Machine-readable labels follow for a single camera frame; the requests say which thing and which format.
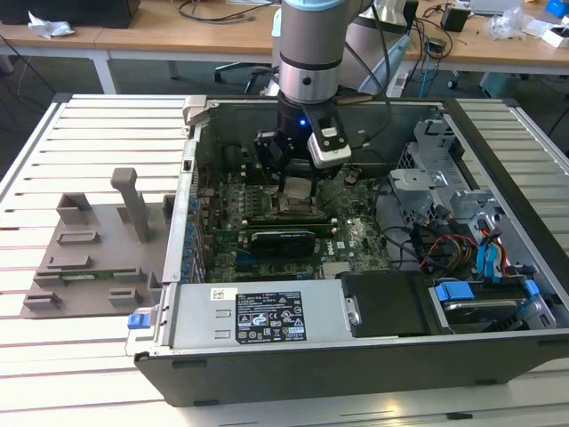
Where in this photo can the clear plastic bags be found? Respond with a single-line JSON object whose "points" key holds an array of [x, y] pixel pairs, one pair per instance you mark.
{"points": [[507, 24]]}

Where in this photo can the teal box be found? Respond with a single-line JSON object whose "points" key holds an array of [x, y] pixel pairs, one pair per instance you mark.
{"points": [[495, 84]]}

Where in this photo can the black graphics card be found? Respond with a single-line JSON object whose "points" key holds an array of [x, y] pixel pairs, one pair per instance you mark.
{"points": [[282, 244]]}

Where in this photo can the blue expansion slot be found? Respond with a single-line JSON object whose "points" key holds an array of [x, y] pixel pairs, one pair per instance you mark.
{"points": [[244, 259]]}

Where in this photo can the white power strip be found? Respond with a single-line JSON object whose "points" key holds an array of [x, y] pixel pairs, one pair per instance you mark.
{"points": [[399, 85]]}

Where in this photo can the coin cell battery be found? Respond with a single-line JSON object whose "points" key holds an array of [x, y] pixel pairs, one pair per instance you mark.
{"points": [[351, 179]]}

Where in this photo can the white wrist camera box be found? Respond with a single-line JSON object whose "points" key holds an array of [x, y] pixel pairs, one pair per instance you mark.
{"points": [[331, 151]]}

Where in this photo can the black power adapter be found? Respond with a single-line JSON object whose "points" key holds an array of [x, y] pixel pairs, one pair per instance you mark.
{"points": [[436, 46]]}

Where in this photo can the metal drive bracket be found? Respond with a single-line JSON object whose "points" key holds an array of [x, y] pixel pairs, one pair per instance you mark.
{"points": [[473, 202]]}

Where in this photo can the black plastic shroud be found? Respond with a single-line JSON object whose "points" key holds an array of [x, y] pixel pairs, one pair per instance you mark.
{"points": [[382, 304]]}

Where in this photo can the green motherboard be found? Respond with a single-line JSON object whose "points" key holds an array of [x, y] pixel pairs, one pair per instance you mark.
{"points": [[355, 222]]}

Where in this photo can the silver laptop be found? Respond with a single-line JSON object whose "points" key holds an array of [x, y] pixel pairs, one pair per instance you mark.
{"points": [[493, 5]]}

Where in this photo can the brown parts rack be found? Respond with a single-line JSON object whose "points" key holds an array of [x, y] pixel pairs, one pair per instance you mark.
{"points": [[111, 258]]}

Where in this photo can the silver hard disk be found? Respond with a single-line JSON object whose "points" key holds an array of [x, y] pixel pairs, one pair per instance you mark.
{"points": [[482, 313]]}

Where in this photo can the grey case latch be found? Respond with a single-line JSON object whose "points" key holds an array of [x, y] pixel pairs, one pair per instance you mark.
{"points": [[195, 111]]}

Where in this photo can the small black box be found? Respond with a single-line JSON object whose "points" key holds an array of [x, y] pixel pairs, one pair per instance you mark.
{"points": [[454, 18]]}

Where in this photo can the small silver heatsink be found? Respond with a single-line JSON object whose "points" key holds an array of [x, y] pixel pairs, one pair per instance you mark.
{"points": [[335, 270]]}

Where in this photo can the wooden desk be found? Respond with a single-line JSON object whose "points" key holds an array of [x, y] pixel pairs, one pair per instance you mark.
{"points": [[89, 37], [489, 51]]}

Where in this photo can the metal drive cage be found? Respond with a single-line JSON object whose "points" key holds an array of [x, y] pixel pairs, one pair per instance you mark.
{"points": [[415, 178]]}

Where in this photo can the silver CPU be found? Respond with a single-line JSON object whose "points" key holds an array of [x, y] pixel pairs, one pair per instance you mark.
{"points": [[297, 187]]}

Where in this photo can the crumpled white paper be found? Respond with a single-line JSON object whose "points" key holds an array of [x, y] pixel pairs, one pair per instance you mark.
{"points": [[49, 27]]}

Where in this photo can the black monitor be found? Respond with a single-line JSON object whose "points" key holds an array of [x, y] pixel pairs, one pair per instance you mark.
{"points": [[89, 11]]}

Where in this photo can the black PC case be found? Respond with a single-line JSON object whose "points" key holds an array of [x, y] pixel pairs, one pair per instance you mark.
{"points": [[355, 373]]}

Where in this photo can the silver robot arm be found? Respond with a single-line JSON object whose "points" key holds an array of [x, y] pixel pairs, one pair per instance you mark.
{"points": [[306, 53]]}

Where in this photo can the black speaker box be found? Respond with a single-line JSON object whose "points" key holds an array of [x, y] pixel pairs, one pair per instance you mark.
{"points": [[412, 9]]}

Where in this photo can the blue disk carrier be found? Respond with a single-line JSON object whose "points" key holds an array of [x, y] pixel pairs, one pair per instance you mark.
{"points": [[453, 293]]}

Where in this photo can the CPU socket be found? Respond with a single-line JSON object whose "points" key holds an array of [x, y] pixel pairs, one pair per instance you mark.
{"points": [[295, 207]]}

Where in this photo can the black chair base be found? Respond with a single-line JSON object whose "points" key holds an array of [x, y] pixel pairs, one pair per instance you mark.
{"points": [[235, 66]]}

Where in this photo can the black chair caster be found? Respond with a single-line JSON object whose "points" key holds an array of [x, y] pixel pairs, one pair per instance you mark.
{"points": [[452, 83]]}

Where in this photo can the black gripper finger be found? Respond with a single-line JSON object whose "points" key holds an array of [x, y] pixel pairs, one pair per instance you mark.
{"points": [[271, 149], [315, 184]]}

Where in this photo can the blue box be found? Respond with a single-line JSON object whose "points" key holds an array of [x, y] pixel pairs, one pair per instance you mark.
{"points": [[558, 9]]}

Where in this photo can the grey power supply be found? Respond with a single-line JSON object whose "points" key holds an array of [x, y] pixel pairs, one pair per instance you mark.
{"points": [[195, 311]]}

